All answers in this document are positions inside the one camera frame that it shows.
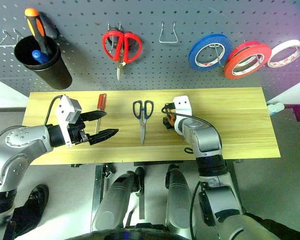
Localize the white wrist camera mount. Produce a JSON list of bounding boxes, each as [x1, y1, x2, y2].
[[55, 94, 83, 148], [172, 95, 192, 137]]

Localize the blue handled scissors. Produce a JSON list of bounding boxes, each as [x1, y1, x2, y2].
[[132, 99, 155, 146]]

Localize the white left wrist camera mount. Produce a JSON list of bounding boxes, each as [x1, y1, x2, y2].
[[55, 94, 83, 148]]

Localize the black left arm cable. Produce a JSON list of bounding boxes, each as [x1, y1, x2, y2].
[[43, 95, 66, 127]]

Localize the black shoe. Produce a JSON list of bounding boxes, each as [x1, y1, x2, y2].
[[9, 184, 50, 238]]

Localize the metal wire double hook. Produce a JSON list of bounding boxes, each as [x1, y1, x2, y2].
[[106, 22, 123, 53]]

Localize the black cup holder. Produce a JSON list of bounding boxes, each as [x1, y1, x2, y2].
[[14, 34, 73, 90]]

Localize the red clear handled screwdriver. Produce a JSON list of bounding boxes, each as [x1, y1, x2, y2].
[[94, 93, 108, 135]]

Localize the pale blue plastic object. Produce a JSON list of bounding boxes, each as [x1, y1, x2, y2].
[[266, 101, 286, 116]]

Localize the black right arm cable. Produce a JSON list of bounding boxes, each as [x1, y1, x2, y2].
[[161, 103, 222, 141]]

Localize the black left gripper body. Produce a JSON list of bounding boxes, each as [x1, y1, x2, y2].
[[67, 118, 91, 146]]

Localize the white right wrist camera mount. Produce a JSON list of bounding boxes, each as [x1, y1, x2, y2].
[[172, 95, 192, 137]]

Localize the metal wire loop hook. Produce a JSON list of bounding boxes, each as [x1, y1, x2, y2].
[[158, 21, 179, 44], [0, 28, 25, 48]]

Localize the red tape roll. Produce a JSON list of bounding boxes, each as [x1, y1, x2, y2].
[[223, 40, 273, 80]]

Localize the blue tape roll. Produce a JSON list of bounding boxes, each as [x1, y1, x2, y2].
[[188, 33, 233, 72]]

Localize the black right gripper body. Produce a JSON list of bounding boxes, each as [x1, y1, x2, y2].
[[161, 115, 176, 131]]

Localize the red handled scissors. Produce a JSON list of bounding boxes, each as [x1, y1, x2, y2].
[[101, 29, 143, 81]]

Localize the grey perforated pegboard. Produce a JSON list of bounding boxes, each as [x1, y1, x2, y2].
[[0, 0, 300, 102]]

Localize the orange black handled screwdriver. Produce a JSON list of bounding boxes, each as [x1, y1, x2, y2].
[[24, 7, 53, 56]]

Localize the black curved rim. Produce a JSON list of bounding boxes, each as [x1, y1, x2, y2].
[[81, 223, 191, 240]]

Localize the dark purple panel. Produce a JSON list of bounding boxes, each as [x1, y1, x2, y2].
[[283, 103, 300, 123]]

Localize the grey rounded robot leg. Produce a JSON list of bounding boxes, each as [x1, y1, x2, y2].
[[91, 166, 146, 233], [164, 164, 198, 238]]

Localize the black upper arm cable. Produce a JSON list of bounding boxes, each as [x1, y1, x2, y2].
[[189, 181, 206, 240]]

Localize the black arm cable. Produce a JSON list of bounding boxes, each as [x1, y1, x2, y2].
[[161, 103, 222, 141], [189, 181, 206, 240], [43, 95, 66, 127]]

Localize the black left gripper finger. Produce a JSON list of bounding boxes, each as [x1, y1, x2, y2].
[[88, 128, 120, 147], [80, 110, 108, 123]]

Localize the white tape roll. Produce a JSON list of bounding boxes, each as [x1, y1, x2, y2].
[[266, 39, 300, 69]]

